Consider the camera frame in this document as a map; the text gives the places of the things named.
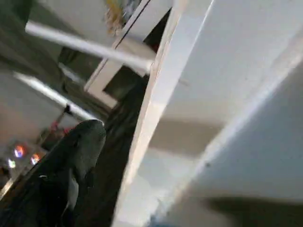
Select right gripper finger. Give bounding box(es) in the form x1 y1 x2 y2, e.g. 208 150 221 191
0 119 107 227

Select white plastic table top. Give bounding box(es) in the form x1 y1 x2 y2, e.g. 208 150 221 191
110 0 303 227

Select white sideboard with glass doors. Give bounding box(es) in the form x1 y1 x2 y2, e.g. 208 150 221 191
83 0 172 110

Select yellow green toy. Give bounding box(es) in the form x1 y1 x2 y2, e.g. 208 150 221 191
105 0 141 37

